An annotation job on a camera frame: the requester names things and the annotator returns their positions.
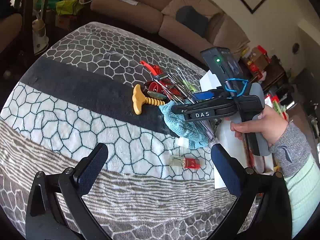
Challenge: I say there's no grey sleeve forearm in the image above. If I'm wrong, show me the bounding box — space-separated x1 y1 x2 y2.
269 121 320 238

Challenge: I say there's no person's right hand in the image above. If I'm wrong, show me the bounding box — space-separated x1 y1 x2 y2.
230 105 289 146

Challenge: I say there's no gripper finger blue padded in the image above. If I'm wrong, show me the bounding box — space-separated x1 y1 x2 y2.
193 90 215 100

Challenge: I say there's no teal knitted cloth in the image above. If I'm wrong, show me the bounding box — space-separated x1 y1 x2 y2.
159 101 209 150

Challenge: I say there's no red plastic tool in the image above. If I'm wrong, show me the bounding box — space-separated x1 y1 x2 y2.
140 60 174 96

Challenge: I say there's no white cardboard box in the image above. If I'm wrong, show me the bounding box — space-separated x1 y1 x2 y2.
198 70 275 190

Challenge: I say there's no brown sofa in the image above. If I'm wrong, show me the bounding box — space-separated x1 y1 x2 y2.
90 0 249 62

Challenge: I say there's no dark blue cushion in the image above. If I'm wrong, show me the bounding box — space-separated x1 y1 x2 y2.
175 5 209 35

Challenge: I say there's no patterned grey blanket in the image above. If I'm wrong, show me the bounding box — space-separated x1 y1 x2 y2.
1 22 235 239

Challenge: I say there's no black camera box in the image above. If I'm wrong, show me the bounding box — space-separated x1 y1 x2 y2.
201 47 248 97

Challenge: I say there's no metal wire whisk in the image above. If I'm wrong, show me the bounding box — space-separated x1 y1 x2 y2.
152 65 216 142

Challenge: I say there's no yellow handled corkscrew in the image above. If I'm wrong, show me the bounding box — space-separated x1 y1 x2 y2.
132 84 165 115

